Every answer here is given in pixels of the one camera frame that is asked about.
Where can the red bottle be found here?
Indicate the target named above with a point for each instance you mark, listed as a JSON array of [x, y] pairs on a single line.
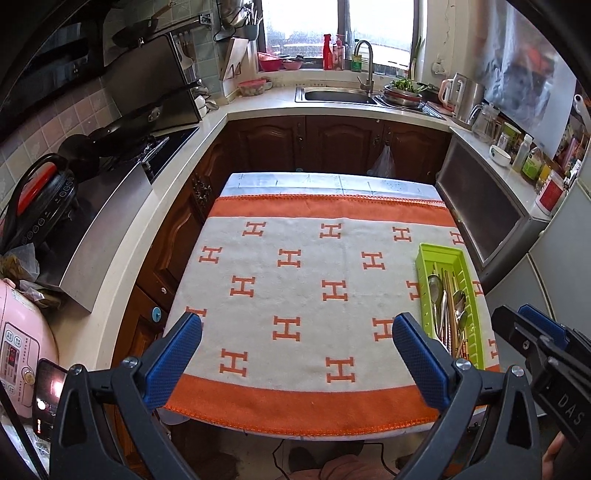
[[328, 53]]

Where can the clear plastic bottle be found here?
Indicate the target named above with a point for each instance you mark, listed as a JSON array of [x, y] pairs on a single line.
[[521, 154]]

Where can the pink bowl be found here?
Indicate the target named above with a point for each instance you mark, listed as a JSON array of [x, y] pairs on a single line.
[[292, 64], [269, 62]]

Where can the grey refrigerator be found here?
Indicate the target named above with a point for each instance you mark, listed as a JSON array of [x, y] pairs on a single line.
[[554, 258]]

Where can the white bowl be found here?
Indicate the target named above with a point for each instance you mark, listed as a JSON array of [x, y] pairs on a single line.
[[500, 157]]

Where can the paper towel roll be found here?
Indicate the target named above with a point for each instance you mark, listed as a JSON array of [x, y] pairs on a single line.
[[580, 104]]

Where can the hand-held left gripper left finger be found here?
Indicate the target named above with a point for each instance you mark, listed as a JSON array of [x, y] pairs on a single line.
[[178, 350]]

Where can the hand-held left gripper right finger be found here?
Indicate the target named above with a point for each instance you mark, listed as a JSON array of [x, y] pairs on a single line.
[[415, 355]]

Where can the steel kitchen sink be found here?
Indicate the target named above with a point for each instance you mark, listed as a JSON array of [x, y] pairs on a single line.
[[337, 95]]

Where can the person's right hand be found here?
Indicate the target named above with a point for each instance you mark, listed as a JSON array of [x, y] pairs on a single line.
[[554, 457]]

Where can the brown wooden chopstick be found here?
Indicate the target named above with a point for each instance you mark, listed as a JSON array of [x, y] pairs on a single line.
[[447, 290]]

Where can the pink bottle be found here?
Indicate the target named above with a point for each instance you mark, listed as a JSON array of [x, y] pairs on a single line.
[[339, 53]]

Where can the stacked white bowls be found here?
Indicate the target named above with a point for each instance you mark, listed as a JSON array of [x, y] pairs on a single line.
[[201, 101]]

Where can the black gas stove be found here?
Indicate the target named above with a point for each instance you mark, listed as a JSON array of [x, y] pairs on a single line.
[[171, 143]]

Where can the pink lidded container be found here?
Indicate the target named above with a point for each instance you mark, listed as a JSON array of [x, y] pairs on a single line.
[[253, 87]]

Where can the kitchen window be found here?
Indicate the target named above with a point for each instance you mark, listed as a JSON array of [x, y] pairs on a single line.
[[300, 27]]

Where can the grey appliance with dark door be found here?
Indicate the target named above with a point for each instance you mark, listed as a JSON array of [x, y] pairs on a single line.
[[485, 217]]

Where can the wooden cutting board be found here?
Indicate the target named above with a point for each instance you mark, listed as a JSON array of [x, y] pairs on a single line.
[[233, 57]]

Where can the large steel spoon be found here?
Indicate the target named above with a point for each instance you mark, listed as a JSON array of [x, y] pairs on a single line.
[[434, 286]]

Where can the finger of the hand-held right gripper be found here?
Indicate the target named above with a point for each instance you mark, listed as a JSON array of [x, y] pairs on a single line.
[[512, 327], [545, 323]]

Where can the hanging clear plastic sheet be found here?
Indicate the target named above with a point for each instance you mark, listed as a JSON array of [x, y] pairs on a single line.
[[526, 78]]

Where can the blue cabinet lock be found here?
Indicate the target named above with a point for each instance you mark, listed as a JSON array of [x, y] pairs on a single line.
[[157, 314]]

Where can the yellow bottle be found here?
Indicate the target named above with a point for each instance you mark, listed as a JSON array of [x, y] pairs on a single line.
[[545, 177]]

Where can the glass pitcher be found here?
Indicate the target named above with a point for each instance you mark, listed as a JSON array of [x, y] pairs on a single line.
[[485, 124]]

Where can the green label bottle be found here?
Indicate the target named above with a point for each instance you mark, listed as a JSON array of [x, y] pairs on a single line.
[[533, 167]]

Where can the green plastic utensil tray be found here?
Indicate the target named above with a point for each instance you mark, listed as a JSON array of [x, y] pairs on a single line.
[[473, 295]]

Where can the white wall socket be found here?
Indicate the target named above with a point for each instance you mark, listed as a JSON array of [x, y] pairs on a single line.
[[437, 67]]

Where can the brown wooden kitchen cabinets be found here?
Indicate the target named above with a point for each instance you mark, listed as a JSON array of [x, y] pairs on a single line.
[[272, 138]]

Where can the hanging black frying pan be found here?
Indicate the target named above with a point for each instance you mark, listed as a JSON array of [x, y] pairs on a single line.
[[134, 34]]

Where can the black range hood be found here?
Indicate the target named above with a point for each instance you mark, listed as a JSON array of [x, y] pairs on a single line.
[[147, 78]]

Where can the hanging white plastic bag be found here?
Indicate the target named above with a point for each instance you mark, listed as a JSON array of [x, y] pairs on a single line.
[[383, 164]]

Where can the white container with red label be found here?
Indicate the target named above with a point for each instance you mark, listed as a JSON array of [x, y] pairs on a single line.
[[551, 194]]

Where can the glass jar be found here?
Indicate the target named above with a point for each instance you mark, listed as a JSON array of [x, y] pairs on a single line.
[[509, 136]]

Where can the clear bag of dried food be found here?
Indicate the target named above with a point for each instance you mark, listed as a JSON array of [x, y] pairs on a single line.
[[21, 270]]

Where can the pink rice cooker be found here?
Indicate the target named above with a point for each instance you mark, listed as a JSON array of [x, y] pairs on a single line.
[[18, 350]]

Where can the pink and white electric kettle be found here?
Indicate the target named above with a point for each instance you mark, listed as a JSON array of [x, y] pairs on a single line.
[[455, 94]]

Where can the stainless steel splash panel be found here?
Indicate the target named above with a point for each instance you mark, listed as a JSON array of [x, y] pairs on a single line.
[[101, 240]]

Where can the rack of hanging kitchen tools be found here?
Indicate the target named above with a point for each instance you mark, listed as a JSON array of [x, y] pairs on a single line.
[[240, 18]]

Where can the black and red pressure cooker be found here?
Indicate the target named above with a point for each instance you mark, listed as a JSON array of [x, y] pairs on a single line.
[[41, 203]]

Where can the small steel spoon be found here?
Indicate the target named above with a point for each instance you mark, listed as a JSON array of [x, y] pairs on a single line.
[[464, 350]]

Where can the orange and beige printed blanket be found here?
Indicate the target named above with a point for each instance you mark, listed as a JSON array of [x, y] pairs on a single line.
[[300, 230]]

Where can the black wok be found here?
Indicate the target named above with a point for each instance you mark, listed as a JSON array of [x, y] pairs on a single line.
[[92, 147]]

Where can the steel faucet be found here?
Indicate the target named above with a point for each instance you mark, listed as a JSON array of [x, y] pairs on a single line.
[[367, 69]]

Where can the steel colander with greens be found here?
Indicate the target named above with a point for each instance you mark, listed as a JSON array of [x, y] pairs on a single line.
[[404, 94]]

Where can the twisted steel chopstick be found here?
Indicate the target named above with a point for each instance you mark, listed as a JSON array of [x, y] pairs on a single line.
[[447, 339]]

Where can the green and yellow container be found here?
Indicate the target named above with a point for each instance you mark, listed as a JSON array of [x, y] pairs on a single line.
[[356, 63]]

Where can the smartphone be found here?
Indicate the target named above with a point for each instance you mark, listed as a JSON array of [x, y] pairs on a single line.
[[46, 401]]

